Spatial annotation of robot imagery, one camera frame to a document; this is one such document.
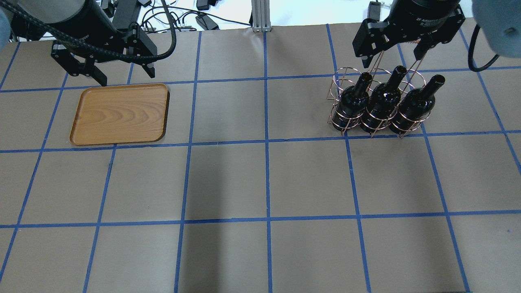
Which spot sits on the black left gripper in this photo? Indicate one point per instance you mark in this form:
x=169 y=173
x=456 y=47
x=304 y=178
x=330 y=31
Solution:
x=86 y=25

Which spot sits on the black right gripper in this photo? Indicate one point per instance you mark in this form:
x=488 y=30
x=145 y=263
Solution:
x=423 y=12

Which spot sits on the dark wine bottle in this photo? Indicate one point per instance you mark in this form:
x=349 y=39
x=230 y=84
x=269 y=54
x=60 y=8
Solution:
x=351 y=104
x=383 y=102

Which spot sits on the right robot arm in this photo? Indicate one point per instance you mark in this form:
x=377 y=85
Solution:
x=500 y=21

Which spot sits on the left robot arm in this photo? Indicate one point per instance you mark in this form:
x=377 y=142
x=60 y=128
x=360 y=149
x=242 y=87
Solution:
x=35 y=16

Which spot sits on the wooden tray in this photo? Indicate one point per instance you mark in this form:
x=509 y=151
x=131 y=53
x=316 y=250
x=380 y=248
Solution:
x=121 y=114

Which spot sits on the dark wine bottle end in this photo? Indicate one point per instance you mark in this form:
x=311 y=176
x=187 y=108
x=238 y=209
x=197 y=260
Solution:
x=416 y=107

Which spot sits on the copper wire bottle basket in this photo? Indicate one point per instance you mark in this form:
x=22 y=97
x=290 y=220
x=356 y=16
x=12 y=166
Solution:
x=347 y=76

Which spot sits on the aluminium frame post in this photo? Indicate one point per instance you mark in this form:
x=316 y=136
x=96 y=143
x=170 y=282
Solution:
x=261 y=16

